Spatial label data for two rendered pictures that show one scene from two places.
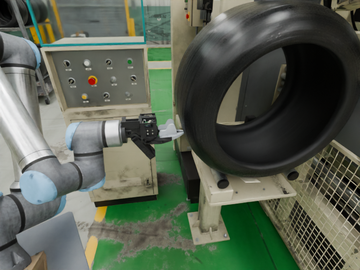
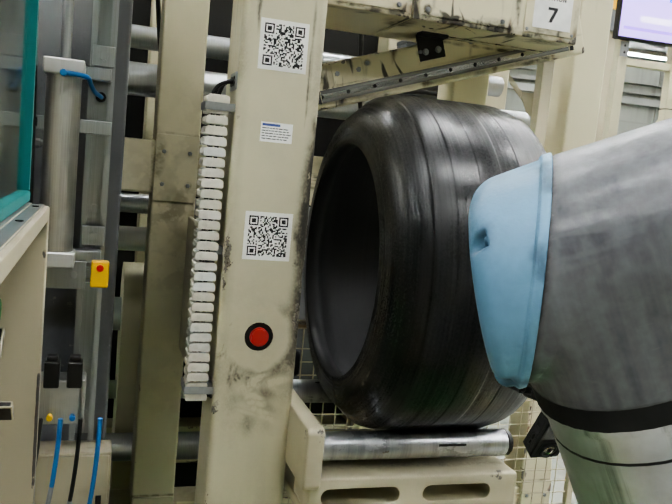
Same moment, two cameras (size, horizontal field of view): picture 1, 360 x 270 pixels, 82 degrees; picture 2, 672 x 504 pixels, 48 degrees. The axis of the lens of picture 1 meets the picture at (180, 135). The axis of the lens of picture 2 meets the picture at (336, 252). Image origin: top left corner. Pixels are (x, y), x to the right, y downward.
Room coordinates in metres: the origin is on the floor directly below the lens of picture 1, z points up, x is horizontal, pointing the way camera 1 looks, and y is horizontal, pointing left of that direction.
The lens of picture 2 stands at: (1.06, 1.01, 1.34)
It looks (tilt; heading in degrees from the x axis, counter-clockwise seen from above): 6 degrees down; 261
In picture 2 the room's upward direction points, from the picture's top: 5 degrees clockwise
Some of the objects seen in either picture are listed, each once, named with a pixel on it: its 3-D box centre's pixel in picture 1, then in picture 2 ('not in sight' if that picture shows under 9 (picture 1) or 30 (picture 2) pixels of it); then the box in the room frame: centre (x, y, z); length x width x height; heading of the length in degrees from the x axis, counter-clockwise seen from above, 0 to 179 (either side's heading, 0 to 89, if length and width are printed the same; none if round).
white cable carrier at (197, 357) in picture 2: not in sight; (208, 249); (1.08, -0.17, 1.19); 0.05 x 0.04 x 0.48; 99
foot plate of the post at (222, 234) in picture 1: (207, 224); not in sight; (1.00, -0.21, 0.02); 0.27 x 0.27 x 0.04; 9
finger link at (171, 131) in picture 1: (172, 130); not in sight; (0.61, 0.03, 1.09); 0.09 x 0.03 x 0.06; 99
